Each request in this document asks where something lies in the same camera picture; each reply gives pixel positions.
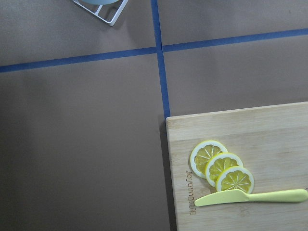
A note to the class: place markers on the far lemon slice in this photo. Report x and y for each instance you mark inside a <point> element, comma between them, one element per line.
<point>202,153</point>

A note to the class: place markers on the lemon slice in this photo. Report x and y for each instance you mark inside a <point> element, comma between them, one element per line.
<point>202,153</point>
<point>218,163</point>
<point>235,177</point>

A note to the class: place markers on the middle lemon slice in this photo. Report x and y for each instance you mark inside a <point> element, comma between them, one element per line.
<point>218,163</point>

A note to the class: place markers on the near lemon slice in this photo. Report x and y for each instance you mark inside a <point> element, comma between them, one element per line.
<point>235,177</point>

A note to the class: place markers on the bamboo cutting board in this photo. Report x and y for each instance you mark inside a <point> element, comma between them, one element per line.
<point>272,142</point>

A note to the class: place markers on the light blue cup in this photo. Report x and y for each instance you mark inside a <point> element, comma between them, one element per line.
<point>100,2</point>

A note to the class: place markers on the yellow plastic knife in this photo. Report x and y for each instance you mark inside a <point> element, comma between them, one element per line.
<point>238,196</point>

